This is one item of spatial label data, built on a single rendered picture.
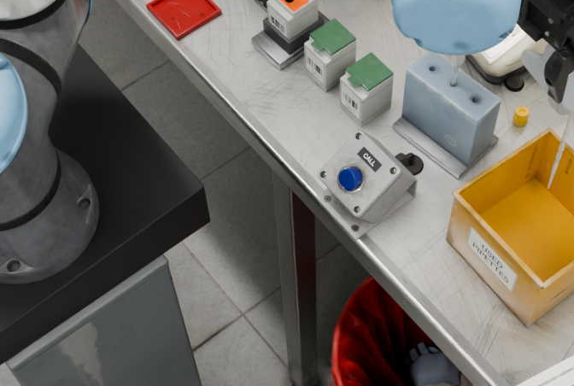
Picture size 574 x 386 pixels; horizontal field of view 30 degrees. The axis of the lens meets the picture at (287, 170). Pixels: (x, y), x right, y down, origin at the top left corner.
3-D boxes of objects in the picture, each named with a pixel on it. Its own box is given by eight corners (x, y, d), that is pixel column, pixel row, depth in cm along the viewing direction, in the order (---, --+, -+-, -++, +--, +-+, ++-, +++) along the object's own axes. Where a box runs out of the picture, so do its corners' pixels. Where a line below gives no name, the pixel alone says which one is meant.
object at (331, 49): (304, 72, 129) (303, 37, 123) (335, 52, 130) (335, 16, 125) (325, 93, 127) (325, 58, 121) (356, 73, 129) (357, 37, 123)
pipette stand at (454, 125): (392, 128, 124) (396, 77, 116) (431, 93, 127) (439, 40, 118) (458, 180, 120) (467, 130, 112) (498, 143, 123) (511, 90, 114)
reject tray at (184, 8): (146, 8, 135) (145, 4, 134) (190, -18, 137) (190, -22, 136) (178, 41, 132) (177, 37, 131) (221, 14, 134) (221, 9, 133)
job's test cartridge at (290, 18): (268, 32, 131) (266, -3, 125) (297, 12, 132) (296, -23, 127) (289, 51, 129) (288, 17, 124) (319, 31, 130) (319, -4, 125)
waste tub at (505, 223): (442, 238, 116) (451, 192, 108) (534, 176, 120) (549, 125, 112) (526, 330, 110) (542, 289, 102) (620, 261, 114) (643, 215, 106)
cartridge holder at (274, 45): (251, 44, 131) (249, 26, 128) (307, 7, 134) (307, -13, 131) (280, 71, 129) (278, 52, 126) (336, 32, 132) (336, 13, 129)
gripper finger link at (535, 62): (528, 77, 97) (547, 9, 90) (574, 119, 95) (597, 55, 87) (502, 93, 97) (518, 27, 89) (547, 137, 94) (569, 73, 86)
